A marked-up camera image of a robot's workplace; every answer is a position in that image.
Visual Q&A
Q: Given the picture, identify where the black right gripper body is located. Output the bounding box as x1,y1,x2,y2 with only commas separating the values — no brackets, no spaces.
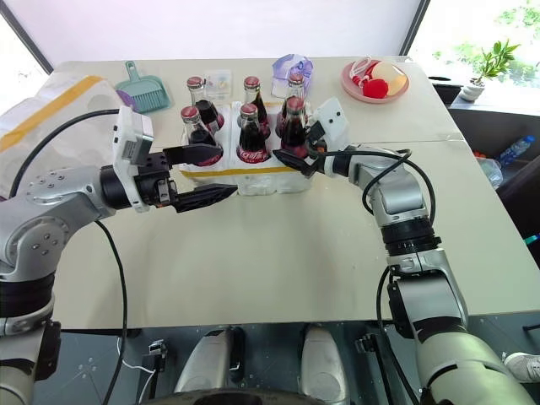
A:
304,121,334,172

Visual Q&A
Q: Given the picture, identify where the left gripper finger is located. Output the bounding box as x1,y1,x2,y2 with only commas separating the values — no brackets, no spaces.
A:
170,184,240,214
163,143,224,166

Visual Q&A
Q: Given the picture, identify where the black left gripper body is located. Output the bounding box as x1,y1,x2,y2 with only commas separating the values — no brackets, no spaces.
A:
133,151,179,208

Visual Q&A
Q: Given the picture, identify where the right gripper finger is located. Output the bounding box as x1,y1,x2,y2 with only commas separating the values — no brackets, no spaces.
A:
273,149,318,179

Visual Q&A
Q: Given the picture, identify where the glass cola bottle red cap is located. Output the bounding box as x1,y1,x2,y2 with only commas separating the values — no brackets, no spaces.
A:
287,72,306,102
235,102,272,164
186,76,225,135
242,75,272,140
275,95,314,158
180,105,224,167

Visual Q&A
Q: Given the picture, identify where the white foam crate yellow tape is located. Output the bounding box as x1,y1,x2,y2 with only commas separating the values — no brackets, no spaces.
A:
178,100,316,197

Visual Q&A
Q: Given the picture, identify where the small clear plastic box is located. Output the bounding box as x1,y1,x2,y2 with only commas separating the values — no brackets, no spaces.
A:
203,69,234,101

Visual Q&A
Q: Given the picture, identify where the pink plate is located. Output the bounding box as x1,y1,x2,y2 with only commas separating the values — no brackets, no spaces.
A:
340,59,411,104

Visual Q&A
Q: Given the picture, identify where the red ball toy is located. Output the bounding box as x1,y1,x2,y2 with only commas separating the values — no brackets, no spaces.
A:
362,78,390,100

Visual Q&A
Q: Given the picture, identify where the purple clear plastic container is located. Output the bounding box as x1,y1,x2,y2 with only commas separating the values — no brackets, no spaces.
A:
271,53,316,99

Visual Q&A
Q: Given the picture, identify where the teal dustpan with brush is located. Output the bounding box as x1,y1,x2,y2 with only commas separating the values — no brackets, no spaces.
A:
114,61,173,114

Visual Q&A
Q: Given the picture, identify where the purple round object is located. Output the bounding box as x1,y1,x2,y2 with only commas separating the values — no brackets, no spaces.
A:
116,89,137,111

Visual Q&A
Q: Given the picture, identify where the cream round toy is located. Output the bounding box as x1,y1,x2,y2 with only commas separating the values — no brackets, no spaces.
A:
370,61,407,96

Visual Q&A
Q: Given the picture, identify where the black storage bin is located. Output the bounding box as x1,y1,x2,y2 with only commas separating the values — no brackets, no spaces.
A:
447,107,540,203

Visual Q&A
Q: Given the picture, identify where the potted green plant white pot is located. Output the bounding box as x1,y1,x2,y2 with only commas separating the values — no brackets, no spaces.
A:
458,40,522,102

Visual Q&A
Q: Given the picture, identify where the silver rounded shell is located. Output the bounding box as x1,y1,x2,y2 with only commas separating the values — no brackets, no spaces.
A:
300,323,350,405
174,327,246,394

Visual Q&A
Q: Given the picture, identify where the clear plastic bottle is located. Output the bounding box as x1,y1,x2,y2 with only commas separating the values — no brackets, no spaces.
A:
475,155,504,190

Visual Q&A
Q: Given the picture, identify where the clear water bottle blue cap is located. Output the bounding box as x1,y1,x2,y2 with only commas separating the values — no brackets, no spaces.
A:
497,134,537,166

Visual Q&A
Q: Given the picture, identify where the white sneaker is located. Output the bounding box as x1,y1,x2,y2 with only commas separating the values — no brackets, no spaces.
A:
503,352,540,384

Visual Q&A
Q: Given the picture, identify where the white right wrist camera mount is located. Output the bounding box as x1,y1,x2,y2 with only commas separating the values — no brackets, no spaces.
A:
310,96,352,154

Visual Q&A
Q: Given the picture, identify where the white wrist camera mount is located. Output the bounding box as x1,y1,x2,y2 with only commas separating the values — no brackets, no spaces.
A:
310,96,352,154
111,105,155,213

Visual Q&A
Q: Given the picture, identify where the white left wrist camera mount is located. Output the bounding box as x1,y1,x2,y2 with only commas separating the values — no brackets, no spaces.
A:
111,105,155,213

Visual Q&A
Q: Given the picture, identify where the red white rope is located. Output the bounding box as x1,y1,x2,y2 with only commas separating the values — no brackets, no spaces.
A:
349,56,375,88

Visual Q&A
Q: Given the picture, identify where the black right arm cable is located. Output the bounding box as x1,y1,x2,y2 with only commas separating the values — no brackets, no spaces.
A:
318,148,436,338

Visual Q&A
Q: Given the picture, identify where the black frame strut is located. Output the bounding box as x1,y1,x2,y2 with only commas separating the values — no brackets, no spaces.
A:
398,0,432,56
0,0,55,75

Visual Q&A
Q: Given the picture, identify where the black table bracket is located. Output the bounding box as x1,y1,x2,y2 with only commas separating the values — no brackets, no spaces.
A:
147,338,169,375
355,332,383,355

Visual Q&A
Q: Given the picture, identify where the thin white cable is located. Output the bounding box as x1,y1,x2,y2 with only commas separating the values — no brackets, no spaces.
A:
116,337,156,405

